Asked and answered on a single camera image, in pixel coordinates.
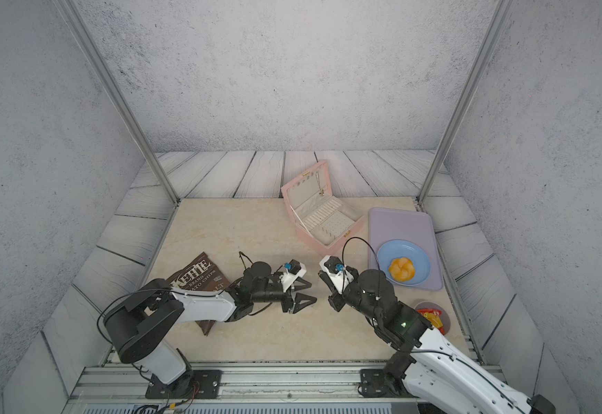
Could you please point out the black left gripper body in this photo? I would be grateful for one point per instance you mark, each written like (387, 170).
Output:
(287, 303)

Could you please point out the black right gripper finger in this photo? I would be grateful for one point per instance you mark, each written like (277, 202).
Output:
(327, 280)
(336, 301)

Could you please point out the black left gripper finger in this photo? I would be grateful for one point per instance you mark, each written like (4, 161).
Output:
(301, 284)
(300, 301)

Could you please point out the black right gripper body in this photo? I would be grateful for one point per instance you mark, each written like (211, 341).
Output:
(353, 297)

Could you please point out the pink jewelry box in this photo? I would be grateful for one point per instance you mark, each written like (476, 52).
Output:
(322, 221)

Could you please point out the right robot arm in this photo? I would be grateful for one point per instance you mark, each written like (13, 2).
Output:
(425, 363)

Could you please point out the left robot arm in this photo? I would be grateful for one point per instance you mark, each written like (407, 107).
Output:
(138, 325)

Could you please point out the yellow braided bread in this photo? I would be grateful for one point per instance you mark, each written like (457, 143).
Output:
(402, 270)

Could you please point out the blue plate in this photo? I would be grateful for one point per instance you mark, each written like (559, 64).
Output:
(399, 248)

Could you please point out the lilac tray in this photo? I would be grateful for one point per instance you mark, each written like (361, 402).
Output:
(396, 234)

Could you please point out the red yellow snack packet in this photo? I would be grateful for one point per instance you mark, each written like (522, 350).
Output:
(435, 318)

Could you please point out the brown kettle chips bag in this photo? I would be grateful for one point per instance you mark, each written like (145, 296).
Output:
(203, 275)

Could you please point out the pink bowl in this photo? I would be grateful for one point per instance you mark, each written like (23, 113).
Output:
(445, 316)

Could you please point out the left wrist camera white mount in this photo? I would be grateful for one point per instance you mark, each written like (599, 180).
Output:
(292, 271)

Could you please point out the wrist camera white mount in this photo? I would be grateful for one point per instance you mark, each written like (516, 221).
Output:
(292, 271)
(337, 270)

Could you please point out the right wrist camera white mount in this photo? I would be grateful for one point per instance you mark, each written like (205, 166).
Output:
(337, 270)

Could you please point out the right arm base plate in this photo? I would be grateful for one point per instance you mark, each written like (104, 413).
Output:
(375, 383)

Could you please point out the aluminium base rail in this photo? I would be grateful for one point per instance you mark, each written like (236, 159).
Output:
(245, 386)

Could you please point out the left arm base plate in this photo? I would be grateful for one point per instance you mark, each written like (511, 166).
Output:
(198, 384)

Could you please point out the silver left frame post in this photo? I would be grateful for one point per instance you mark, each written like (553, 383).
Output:
(82, 36)

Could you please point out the silver frame post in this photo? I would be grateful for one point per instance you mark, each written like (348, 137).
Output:
(82, 36)
(470, 87)

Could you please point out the silver right frame post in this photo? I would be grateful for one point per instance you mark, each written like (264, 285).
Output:
(470, 87)

